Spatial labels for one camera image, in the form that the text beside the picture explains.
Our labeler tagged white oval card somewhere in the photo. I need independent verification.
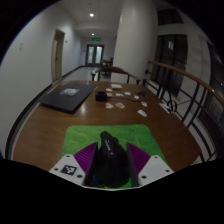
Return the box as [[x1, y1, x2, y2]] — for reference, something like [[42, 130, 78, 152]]
[[136, 109, 149, 118]]

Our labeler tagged green mouse pad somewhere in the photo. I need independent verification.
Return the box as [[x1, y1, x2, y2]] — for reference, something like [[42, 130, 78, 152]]
[[61, 123, 168, 190]]

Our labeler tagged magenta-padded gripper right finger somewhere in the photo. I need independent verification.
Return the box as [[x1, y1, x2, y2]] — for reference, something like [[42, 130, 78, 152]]
[[126, 142, 175, 188]]

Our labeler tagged glazed double door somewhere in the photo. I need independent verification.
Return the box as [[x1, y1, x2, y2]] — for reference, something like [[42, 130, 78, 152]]
[[84, 44, 105, 67]]

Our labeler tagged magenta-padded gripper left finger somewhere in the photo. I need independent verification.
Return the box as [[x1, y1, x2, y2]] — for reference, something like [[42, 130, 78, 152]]
[[48, 141, 100, 187]]

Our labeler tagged white side door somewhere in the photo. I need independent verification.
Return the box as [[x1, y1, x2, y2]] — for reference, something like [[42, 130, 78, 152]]
[[50, 28, 67, 83]]

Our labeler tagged large dark window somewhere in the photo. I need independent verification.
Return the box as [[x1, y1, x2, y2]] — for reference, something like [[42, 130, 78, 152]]
[[153, 34, 188, 98]]

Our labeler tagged wooden chair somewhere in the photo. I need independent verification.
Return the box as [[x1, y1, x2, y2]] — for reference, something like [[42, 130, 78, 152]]
[[90, 65, 142, 86]]

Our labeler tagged black computer mouse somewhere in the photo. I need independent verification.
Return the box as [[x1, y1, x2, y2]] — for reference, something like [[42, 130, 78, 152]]
[[83, 130, 133, 190]]

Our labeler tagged black railing with wooden handrail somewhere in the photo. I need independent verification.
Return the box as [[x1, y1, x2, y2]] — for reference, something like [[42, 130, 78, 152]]
[[142, 59, 224, 165]]

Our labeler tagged small black box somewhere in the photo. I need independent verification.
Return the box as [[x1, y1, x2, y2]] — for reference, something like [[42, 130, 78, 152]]
[[95, 90, 109, 103]]

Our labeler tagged dark closed laptop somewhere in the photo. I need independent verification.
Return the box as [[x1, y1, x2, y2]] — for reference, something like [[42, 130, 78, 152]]
[[37, 82, 99, 114]]

